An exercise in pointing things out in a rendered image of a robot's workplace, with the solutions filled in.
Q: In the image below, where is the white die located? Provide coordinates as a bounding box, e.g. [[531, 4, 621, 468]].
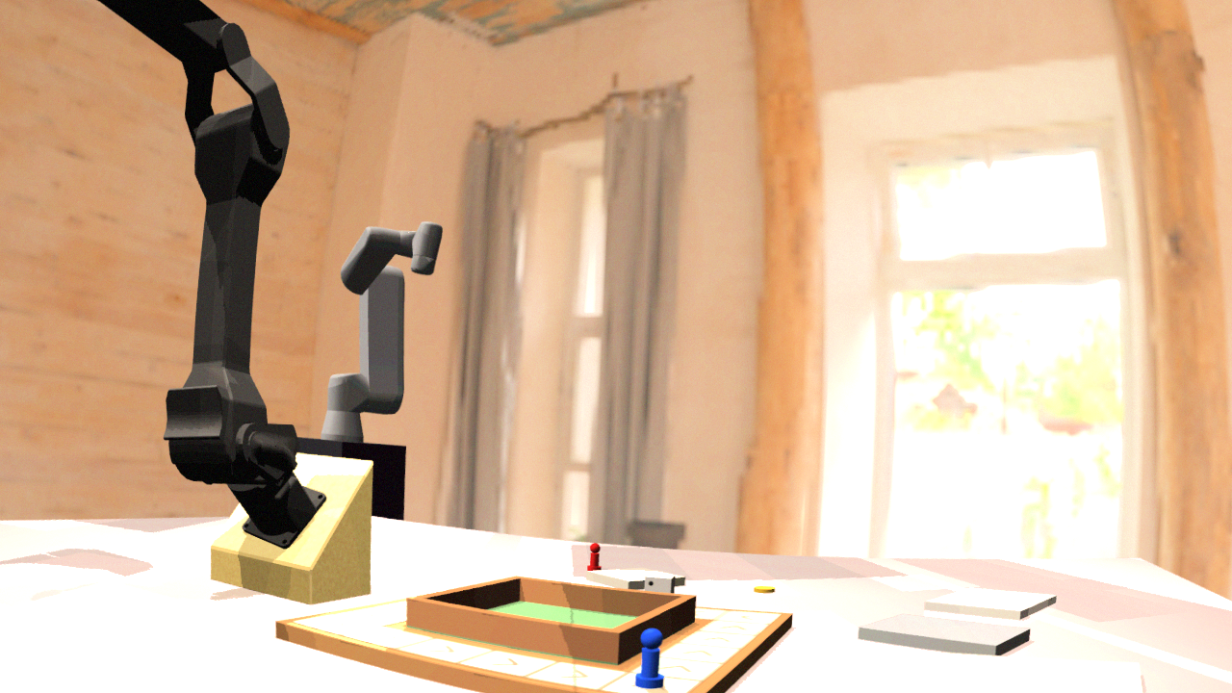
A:
[[646, 573, 675, 594]]

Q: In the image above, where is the blue pawn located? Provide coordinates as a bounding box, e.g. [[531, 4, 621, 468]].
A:
[[634, 629, 665, 689]]

